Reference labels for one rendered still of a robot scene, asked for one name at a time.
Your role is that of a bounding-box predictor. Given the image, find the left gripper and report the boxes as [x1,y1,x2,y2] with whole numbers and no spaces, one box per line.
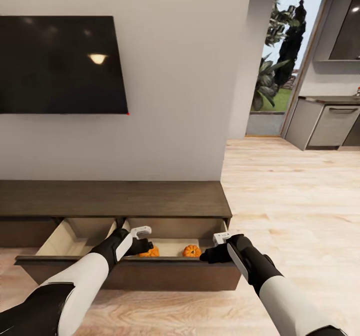
[124,238,154,257]

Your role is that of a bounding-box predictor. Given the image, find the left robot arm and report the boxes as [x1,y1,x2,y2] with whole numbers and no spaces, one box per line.
[0,225,154,336]

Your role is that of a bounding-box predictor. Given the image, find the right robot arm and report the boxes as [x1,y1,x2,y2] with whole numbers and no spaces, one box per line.
[199,232,350,336]

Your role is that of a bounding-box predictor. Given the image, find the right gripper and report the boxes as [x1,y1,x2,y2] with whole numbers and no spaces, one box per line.
[199,243,228,264]

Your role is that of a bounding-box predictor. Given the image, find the pumpkin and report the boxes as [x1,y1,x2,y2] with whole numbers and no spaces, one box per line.
[138,244,160,257]
[182,244,202,257]

